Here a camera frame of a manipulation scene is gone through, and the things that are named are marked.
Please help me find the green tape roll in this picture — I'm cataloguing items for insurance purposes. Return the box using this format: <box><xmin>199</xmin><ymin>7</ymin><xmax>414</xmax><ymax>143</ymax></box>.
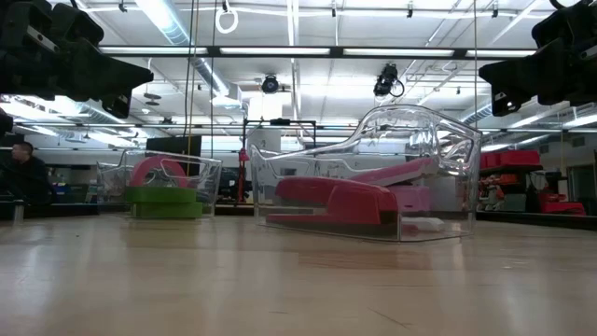
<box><xmin>124</xmin><ymin>186</ymin><xmax>204</xmax><ymax>219</ymax></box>

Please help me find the small red storage bin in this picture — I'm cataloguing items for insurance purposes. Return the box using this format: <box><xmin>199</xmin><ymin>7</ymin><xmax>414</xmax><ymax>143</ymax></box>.
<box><xmin>538</xmin><ymin>193</ymin><xmax>587</xmax><ymax>216</ymax></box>

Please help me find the pink tape roll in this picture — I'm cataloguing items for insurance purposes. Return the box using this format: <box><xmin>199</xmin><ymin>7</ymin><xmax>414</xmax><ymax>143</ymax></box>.
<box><xmin>129</xmin><ymin>155</ymin><xmax>190</xmax><ymax>189</ymax></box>

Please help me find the black overhead crossbar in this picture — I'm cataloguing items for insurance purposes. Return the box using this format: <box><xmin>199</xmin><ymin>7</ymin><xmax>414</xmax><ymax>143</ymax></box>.
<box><xmin>0</xmin><ymin>44</ymin><xmax>597</xmax><ymax>60</ymax></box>

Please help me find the person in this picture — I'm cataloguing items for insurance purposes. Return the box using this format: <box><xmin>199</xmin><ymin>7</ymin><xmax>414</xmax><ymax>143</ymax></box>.
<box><xmin>0</xmin><ymin>141</ymin><xmax>53</xmax><ymax>206</ymax></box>

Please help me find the silver ventilation duct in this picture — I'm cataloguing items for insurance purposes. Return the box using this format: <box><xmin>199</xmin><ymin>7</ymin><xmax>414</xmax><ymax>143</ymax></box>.
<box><xmin>134</xmin><ymin>0</ymin><xmax>243</xmax><ymax>108</ymax></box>

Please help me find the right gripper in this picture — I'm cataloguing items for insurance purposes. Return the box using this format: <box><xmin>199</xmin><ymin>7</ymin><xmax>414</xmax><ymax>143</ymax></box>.
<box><xmin>478</xmin><ymin>0</ymin><xmax>597</xmax><ymax>119</ymax></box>

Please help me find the red upright tool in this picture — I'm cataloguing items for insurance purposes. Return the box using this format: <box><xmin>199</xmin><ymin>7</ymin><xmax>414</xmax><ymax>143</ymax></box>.
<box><xmin>237</xmin><ymin>147</ymin><xmax>249</xmax><ymax>203</ymax></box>

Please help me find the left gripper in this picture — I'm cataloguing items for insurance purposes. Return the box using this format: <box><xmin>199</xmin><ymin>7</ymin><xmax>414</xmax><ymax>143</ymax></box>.
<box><xmin>0</xmin><ymin>0</ymin><xmax>155</xmax><ymax>120</ymax></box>

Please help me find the black camera with cable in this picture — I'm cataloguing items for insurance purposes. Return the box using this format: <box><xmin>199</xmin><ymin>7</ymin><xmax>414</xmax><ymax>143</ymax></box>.
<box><xmin>372</xmin><ymin>63</ymin><xmax>406</xmax><ymax>99</ymax></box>

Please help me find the wide red storage bin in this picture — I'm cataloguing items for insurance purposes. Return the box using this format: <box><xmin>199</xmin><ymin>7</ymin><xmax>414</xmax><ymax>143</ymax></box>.
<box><xmin>479</xmin><ymin>149</ymin><xmax>542</xmax><ymax>170</ymax></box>

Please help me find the black flat panel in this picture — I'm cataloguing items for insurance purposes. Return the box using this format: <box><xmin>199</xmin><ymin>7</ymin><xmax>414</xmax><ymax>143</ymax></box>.
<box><xmin>145</xmin><ymin>134</ymin><xmax>202</xmax><ymax>159</ymax></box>

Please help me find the clear plastic bin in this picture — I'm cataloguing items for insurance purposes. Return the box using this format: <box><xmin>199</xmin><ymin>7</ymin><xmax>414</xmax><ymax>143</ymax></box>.
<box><xmin>96</xmin><ymin>148</ymin><xmax>224</xmax><ymax>219</ymax></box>
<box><xmin>249</xmin><ymin>105</ymin><xmax>483</xmax><ymax>244</ymax></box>

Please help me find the red stapler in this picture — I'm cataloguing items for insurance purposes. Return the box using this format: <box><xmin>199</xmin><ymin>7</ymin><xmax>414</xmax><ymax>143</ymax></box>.
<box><xmin>265</xmin><ymin>175</ymin><xmax>400</xmax><ymax>237</ymax></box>

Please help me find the white hanging ring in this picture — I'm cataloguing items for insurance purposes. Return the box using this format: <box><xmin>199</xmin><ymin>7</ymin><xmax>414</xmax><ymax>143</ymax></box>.
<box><xmin>215</xmin><ymin>4</ymin><xmax>240</xmax><ymax>35</ymax></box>

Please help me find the pink stapler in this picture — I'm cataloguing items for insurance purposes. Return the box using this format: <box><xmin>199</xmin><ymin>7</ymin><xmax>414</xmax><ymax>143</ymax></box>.
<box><xmin>347</xmin><ymin>157</ymin><xmax>447</xmax><ymax>233</ymax></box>

